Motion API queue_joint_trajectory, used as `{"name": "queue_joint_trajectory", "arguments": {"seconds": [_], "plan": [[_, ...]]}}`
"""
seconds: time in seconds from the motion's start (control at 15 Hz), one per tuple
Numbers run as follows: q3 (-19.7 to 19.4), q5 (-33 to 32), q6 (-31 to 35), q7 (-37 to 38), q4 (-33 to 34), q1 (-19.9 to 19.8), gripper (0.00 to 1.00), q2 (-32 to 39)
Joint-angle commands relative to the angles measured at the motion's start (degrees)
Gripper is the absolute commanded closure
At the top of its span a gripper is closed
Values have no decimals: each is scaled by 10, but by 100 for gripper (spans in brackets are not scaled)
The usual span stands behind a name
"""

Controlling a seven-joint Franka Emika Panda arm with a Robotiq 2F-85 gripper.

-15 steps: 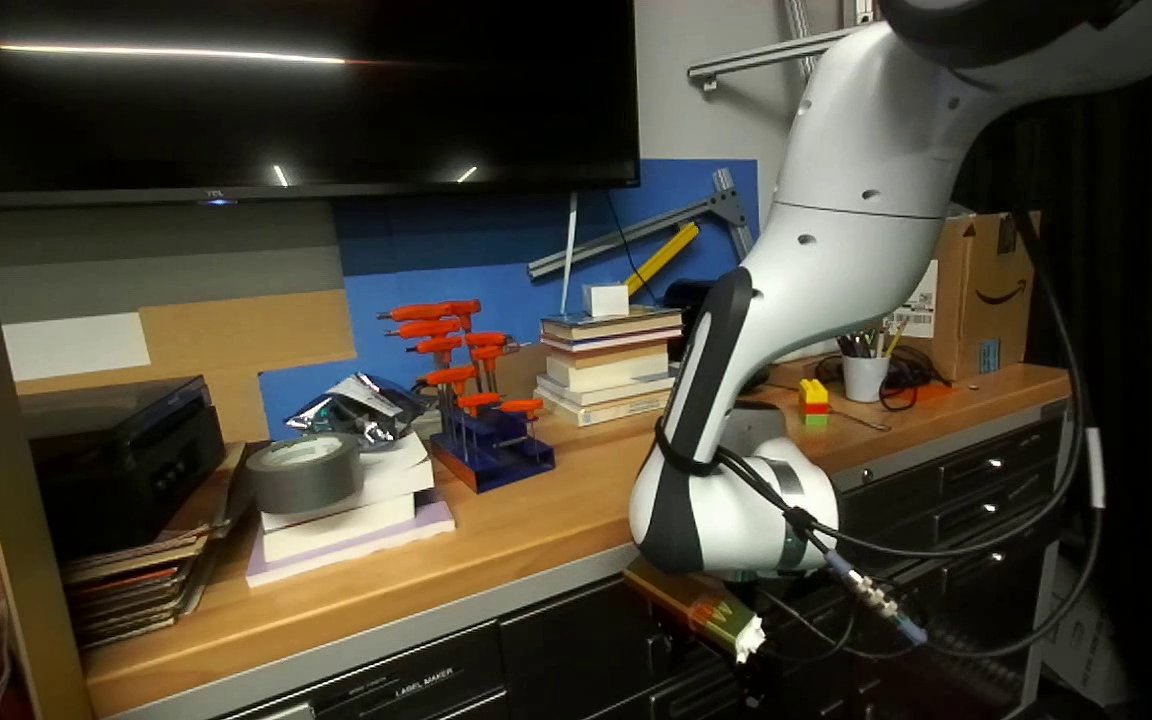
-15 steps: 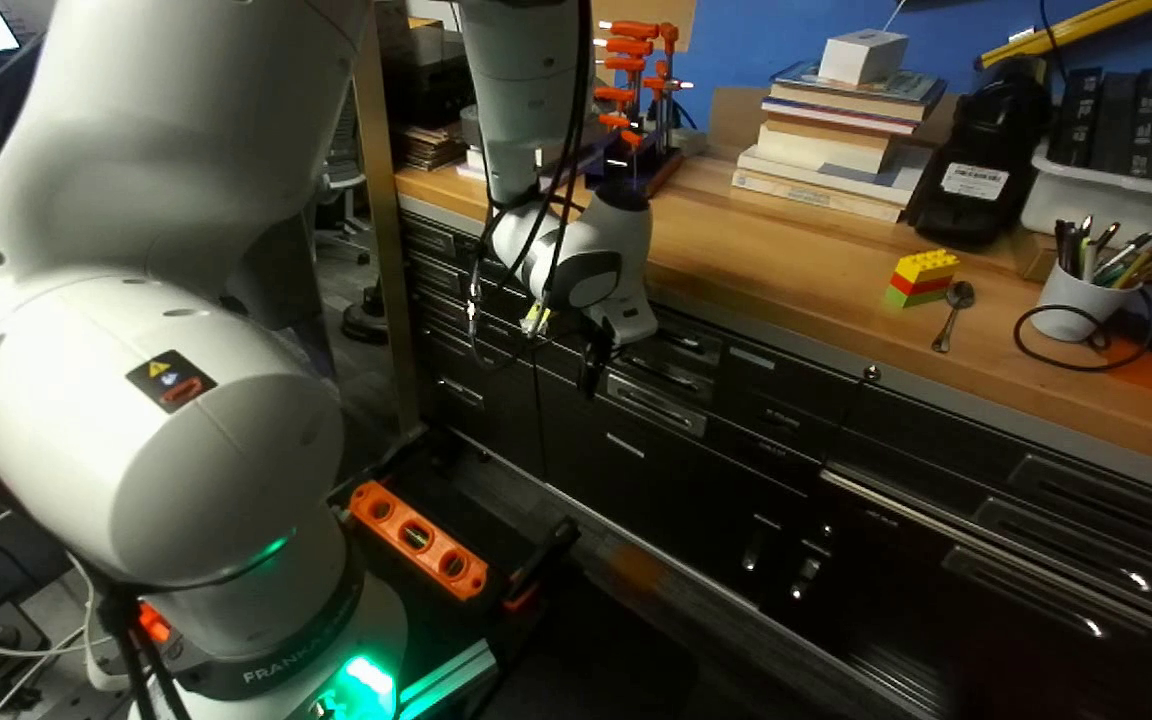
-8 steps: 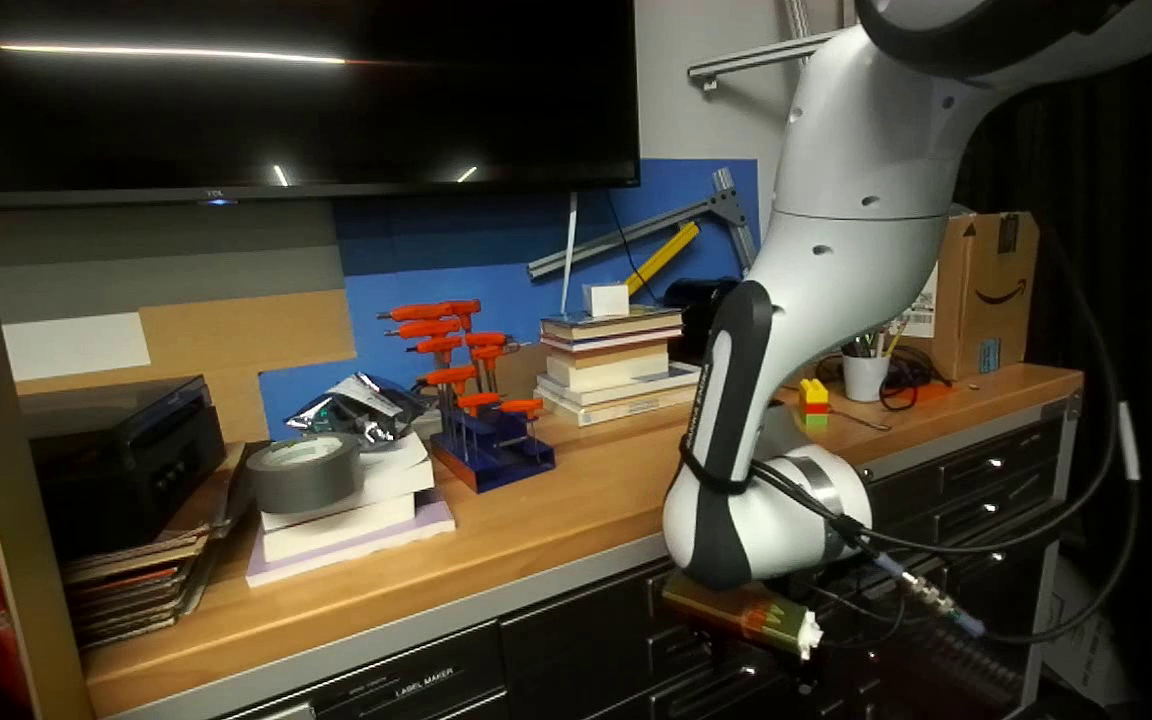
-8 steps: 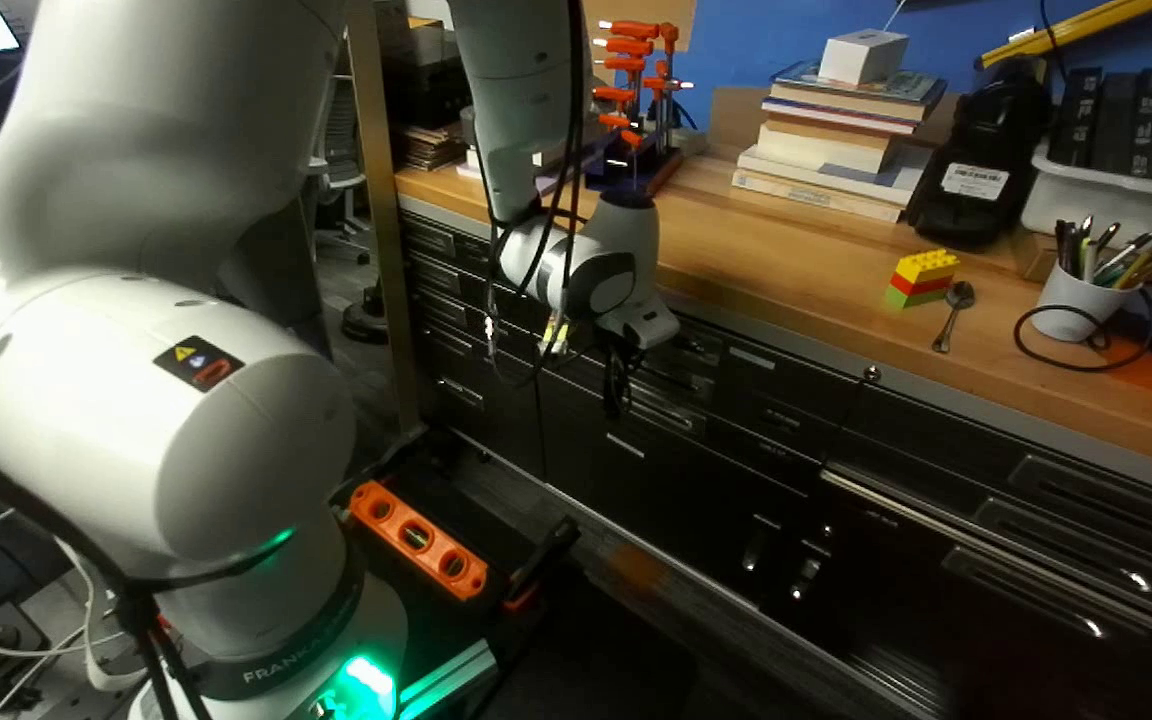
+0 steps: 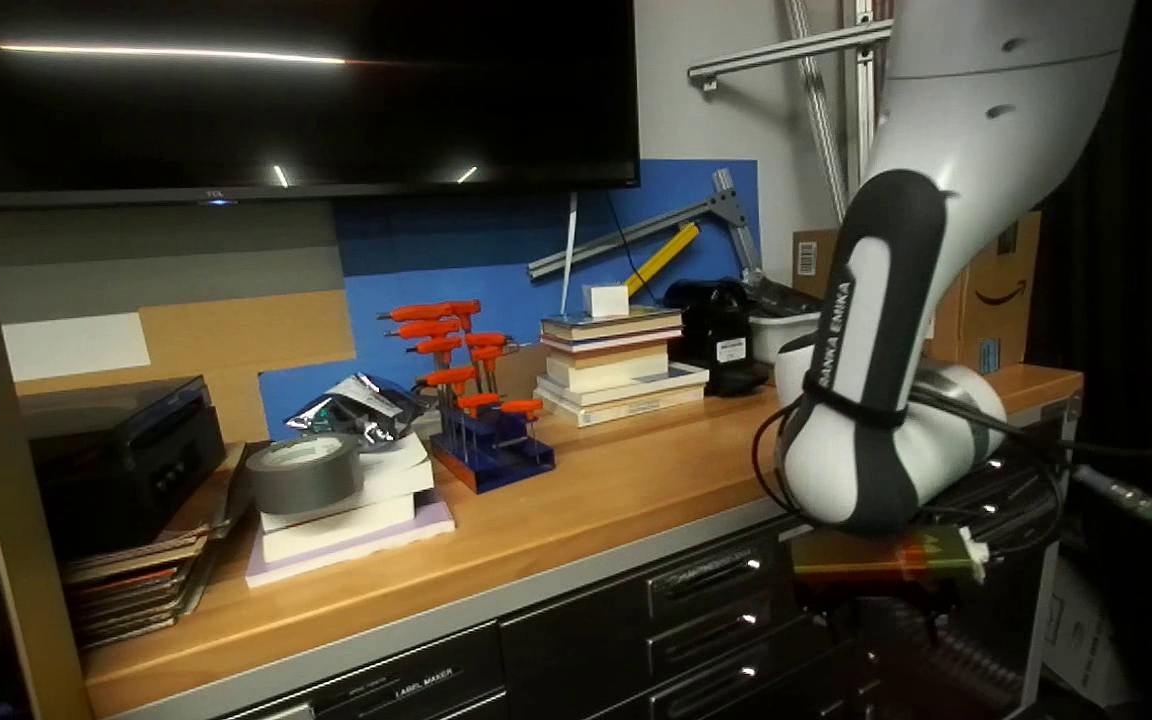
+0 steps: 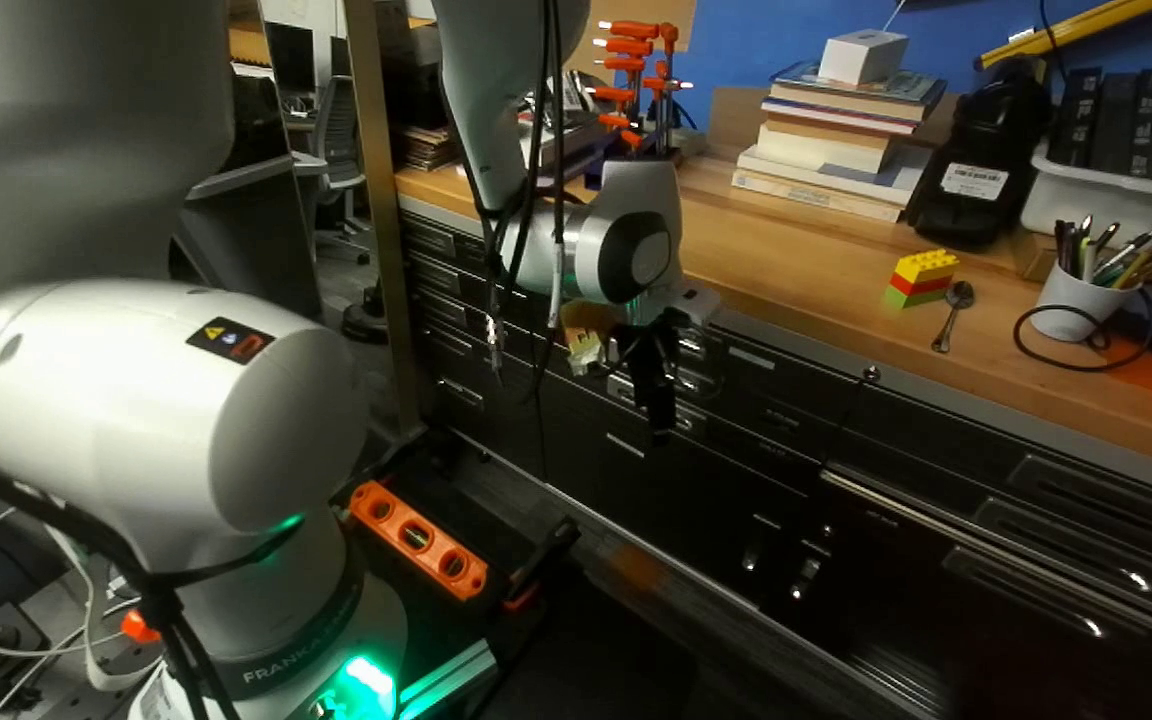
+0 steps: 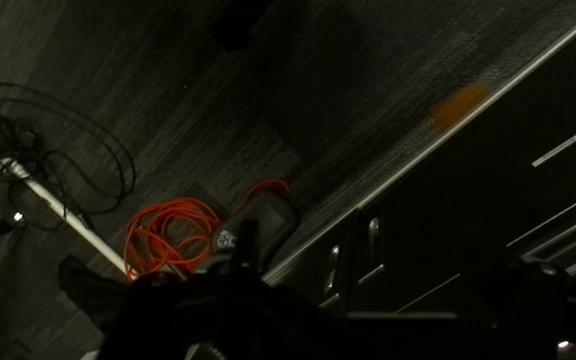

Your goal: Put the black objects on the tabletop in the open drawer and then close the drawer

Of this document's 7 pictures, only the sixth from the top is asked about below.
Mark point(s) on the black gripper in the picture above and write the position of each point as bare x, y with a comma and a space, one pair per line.
656, 340

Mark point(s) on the black metal drawer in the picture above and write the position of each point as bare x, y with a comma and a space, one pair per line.
763, 384

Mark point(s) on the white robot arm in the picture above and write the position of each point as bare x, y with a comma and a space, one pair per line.
138, 427

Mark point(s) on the black drawer cabinet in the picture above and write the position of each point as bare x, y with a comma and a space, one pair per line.
1003, 563

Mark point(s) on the wide pale book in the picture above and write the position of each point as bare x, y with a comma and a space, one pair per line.
823, 187

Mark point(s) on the orange spirit level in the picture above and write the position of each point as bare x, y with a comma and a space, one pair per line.
419, 536

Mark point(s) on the colourful toy brick stack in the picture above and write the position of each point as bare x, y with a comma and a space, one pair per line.
923, 277

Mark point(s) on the thick white book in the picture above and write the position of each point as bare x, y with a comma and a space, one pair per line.
828, 142

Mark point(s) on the metal spoon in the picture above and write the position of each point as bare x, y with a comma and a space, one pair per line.
953, 311

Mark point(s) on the dark cover book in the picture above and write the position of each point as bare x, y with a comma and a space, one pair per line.
859, 88

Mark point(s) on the office chair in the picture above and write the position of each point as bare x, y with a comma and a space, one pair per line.
341, 175

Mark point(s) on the small white box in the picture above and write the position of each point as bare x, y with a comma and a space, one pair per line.
860, 57

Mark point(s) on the white pen cup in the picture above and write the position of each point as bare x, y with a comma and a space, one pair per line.
1079, 301

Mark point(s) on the grey side table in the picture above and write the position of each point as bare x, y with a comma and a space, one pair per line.
259, 225

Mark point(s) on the bundle of pens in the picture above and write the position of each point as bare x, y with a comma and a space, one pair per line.
1111, 249

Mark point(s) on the white plastic bin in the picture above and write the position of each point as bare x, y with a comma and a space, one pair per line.
1111, 201

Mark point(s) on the black ribbed case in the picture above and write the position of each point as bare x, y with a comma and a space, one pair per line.
1074, 113
1138, 122

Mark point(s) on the yellow spirit level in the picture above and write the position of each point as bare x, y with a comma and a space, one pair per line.
1068, 31

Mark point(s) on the beige upright post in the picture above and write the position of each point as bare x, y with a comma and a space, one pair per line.
379, 201

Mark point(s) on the blue wall panel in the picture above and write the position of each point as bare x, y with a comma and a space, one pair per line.
763, 42

